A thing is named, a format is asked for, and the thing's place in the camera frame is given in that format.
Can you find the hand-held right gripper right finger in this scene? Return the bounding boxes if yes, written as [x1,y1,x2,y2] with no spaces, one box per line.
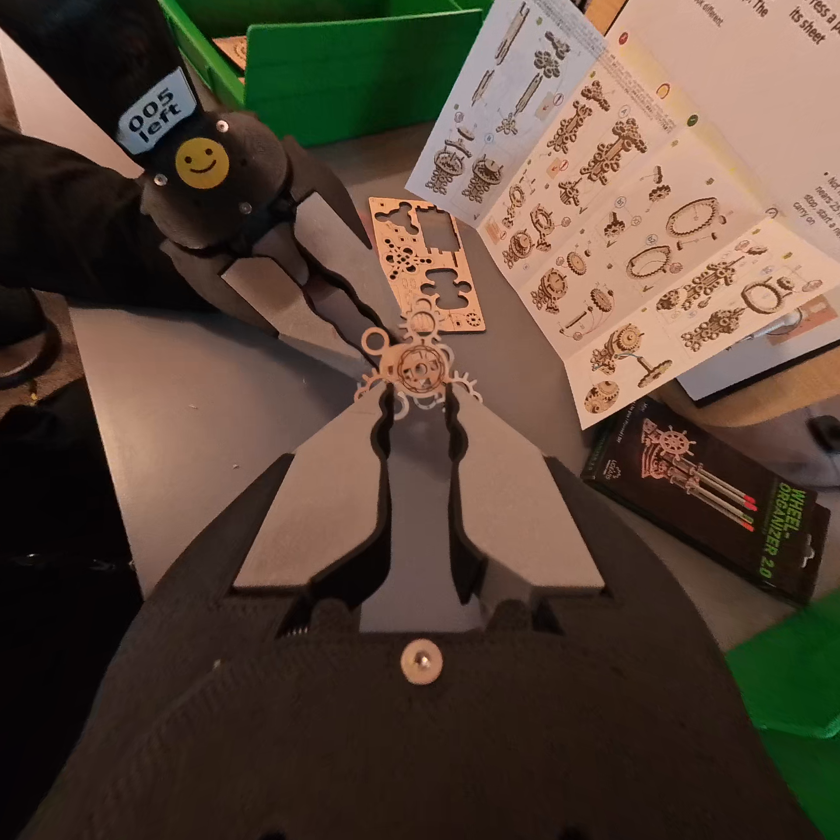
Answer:
[445,383,606,605]

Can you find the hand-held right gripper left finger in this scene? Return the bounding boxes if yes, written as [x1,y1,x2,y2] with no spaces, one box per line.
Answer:
[233,382,396,609]

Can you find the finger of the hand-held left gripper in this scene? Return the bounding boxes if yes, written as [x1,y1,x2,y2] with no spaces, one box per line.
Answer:
[290,189,395,349]
[222,246,376,370]

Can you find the wooden gear model assembly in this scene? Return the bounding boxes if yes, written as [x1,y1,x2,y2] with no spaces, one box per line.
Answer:
[354,298,483,414]

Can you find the person's left forearm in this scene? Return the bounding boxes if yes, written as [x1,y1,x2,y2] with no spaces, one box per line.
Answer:
[0,128,221,311]

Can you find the black model kit box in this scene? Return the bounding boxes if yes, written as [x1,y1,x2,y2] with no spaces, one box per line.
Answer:
[581,397,831,606]

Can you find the laser-cut wooden part sheet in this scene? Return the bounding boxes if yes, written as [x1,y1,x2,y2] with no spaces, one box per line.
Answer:
[367,197,488,336]

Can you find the small wooden part sheet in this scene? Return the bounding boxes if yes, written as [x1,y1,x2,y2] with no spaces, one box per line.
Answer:
[213,36,249,83]

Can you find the round stand base with pole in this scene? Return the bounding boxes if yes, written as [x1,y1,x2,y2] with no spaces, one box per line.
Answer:
[0,289,63,388]

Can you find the folded assembly instruction leaflet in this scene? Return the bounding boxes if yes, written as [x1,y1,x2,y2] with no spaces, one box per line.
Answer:
[406,0,840,431]

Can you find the green plastic container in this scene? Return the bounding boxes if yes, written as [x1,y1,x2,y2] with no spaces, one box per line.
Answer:
[725,591,840,840]

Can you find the white printed paper sheet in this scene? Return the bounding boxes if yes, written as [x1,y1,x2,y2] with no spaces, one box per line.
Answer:
[604,0,840,404]

